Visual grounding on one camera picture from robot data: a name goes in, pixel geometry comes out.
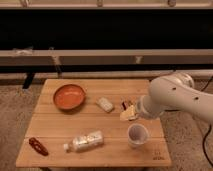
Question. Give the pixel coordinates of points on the metal frame rail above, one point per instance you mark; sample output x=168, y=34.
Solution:
x=156, y=57

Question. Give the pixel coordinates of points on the white rectangular sponge block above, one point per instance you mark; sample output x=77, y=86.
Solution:
x=105, y=104

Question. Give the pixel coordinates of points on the orange bowl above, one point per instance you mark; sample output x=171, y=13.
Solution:
x=69, y=96

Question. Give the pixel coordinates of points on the clear plastic bottle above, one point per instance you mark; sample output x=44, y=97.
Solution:
x=85, y=142

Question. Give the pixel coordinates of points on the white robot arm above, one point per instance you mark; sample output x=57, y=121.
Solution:
x=174, y=91

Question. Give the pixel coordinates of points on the white paper cup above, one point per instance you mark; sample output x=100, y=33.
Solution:
x=137, y=135

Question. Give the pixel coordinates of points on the red chili pepper toy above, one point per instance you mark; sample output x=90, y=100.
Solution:
x=38, y=147

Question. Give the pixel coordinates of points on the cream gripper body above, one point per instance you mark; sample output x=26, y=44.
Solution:
x=129, y=114

